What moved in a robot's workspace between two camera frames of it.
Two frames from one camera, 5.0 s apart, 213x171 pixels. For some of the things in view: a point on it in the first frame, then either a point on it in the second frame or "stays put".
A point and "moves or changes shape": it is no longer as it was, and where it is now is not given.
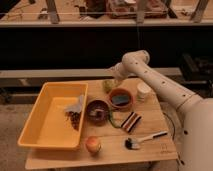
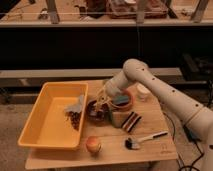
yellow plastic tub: (47, 126) stays put
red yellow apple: (93, 144) stays put
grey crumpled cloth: (75, 107) stays put
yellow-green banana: (108, 84) moves or changes shape
